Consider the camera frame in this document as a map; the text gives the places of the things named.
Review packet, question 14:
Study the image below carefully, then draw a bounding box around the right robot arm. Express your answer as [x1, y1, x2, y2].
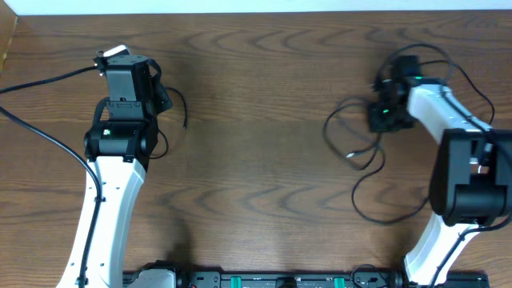
[367, 55, 511, 287]

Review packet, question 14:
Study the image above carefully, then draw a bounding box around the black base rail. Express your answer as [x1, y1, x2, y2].
[122, 259, 490, 288]

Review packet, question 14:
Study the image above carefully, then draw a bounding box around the camera black cable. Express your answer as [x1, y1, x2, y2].
[374, 42, 512, 189]
[0, 66, 106, 288]

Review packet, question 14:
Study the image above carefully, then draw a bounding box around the right camera black cable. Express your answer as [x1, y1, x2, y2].
[374, 42, 512, 189]

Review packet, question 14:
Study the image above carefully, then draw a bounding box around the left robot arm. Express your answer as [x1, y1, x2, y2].
[58, 50, 173, 287]

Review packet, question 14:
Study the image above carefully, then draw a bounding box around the left camera black cable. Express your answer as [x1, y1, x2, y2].
[0, 66, 106, 288]

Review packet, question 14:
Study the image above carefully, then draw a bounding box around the cardboard panel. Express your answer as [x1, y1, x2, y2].
[0, 0, 18, 70]

